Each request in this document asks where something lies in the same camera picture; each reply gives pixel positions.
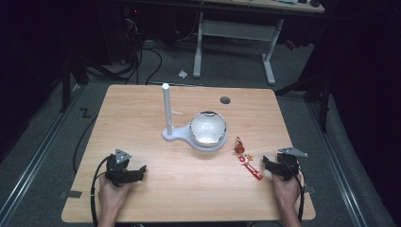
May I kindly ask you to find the thin black floor cable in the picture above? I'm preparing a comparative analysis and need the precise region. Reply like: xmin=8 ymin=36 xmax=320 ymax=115
xmin=72 ymin=113 xmax=99 ymax=175

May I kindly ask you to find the person's right hand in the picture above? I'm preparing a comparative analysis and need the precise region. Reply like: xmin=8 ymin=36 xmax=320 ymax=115
xmin=270 ymin=172 xmax=305 ymax=209

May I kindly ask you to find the metal floor rail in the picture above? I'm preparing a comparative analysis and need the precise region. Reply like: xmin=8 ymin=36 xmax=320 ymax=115
xmin=0 ymin=82 xmax=87 ymax=221
xmin=305 ymin=99 xmax=371 ymax=227

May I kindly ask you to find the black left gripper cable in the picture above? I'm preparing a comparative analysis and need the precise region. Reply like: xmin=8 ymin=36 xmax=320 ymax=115
xmin=90 ymin=155 xmax=112 ymax=227

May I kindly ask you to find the long red stick packet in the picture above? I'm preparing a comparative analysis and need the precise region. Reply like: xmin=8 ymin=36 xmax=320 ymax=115
xmin=237 ymin=154 xmax=265 ymax=182

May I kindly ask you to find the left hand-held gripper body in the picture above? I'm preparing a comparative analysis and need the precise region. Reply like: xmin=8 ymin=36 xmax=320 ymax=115
xmin=104 ymin=148 xmax=133 ymax=187

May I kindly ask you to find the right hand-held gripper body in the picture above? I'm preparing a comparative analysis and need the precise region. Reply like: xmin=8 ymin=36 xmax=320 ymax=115
xmin=275 ymin=147 xmax=309 ymax=183

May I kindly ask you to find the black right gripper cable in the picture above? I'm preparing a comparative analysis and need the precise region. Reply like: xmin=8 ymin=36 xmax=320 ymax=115
xmin=285 ymin=160 xmax=306 ymax=222

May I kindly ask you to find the white frame desk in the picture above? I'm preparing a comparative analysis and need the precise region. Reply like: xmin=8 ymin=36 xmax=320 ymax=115
xmin=191 ymin=0 xmax=326 ymax=86

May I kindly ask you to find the shiny metal bowl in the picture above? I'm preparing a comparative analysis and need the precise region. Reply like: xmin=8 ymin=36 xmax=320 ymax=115
xmin=188 ymin=110 xmax=228 ymax=148

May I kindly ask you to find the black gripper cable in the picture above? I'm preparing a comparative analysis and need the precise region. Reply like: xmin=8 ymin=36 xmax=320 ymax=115
xmin=90 ymin=155 xmax=112 ymax=227
xmin=285 ymin=160 xmax=306 ymax=222

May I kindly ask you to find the white stand with pole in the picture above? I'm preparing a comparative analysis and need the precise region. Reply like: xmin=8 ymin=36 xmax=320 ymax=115
xmin=161 ymin=82 xmax=229 ymax=153

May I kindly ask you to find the black metal stand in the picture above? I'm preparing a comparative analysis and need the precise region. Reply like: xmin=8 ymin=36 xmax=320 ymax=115
xmin=273 ymin=70 xmax=333 ymax=134
xmin=59 ymin=53 xmax=91 ymax=114

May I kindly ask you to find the person's left hand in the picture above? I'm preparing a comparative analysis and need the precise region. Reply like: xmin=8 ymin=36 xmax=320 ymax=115
xmin=97 ymin=174 xmax=132 ymax=210

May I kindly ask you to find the small red candy wrapper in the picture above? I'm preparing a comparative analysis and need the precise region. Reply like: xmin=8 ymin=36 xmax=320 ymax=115
xmin=234 ymin=135 xmax=247 ymax=155

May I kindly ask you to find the bundle of black floor cables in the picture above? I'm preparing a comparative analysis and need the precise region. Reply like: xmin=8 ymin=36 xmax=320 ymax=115
xmin=84 ymin=12 xmax=164 ymax=86

